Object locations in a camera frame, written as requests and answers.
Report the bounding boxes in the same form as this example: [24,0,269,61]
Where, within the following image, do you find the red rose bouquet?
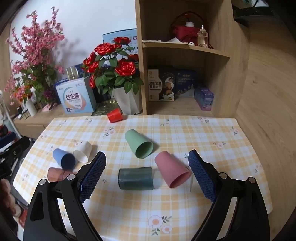
[80,37,144,95]

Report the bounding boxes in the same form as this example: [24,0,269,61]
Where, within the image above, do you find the low wooden cabinet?
[13,104,97,140]

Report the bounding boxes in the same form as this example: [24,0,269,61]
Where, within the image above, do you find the pink cup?
[154,151,192,189]

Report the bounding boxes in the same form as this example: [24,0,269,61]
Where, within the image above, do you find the red basket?
[171,13,204,43]

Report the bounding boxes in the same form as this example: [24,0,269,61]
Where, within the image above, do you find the brown cup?
[48,167,74,182]

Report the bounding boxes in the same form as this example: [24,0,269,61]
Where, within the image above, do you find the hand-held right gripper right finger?
[188,149,271,241]

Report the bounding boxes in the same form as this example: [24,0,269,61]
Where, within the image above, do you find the large blue and white box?
[102,28,139,61]

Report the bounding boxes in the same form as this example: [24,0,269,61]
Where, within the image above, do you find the purple box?
[194,85,215,111]

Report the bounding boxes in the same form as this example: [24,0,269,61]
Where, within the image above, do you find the clear perfume bottle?
[197,25,208,48]

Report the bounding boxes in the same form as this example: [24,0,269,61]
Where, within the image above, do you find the red cup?
[107,108,123,123]

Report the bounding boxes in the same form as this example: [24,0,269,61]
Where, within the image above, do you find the white faceted vase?
[112,88,142,115]

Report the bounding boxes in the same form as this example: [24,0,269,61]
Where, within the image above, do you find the white and blue product box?
[55,77,97,115]

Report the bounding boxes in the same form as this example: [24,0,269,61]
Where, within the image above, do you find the light green cup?
[125,129,154,159]

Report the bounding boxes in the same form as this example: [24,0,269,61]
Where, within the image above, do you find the glass tumbler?
[66,66,78,81]

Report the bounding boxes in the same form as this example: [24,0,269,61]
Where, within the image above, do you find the pink blossom branches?
[3,6,65,105]

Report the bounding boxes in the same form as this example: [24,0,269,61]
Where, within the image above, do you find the white cup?
[73,141,92,163]

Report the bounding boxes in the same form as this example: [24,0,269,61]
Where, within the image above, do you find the dark moon print box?
[159,66,176,98]

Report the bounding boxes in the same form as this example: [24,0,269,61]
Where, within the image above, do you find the yellow checked floral tablecloth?
[13,114,273,241]

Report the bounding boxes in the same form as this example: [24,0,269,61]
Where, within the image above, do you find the blue cup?
[53,148,76,169]

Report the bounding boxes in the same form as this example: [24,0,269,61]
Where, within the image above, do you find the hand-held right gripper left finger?
[23,151,107,241]

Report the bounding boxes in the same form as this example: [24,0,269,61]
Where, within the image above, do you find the green patterned tray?
[92,100,121,116]

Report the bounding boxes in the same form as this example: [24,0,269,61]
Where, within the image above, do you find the wooden shelf unit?
[134,0,250,118]

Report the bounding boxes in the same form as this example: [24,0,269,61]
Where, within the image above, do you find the white and black biscuit box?
[147,69,175,102]

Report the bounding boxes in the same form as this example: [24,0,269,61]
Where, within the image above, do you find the dark green translucent cup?
[118,166,154,191]

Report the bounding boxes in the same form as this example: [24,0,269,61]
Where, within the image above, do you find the dark blue box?
[174,69,198,97]

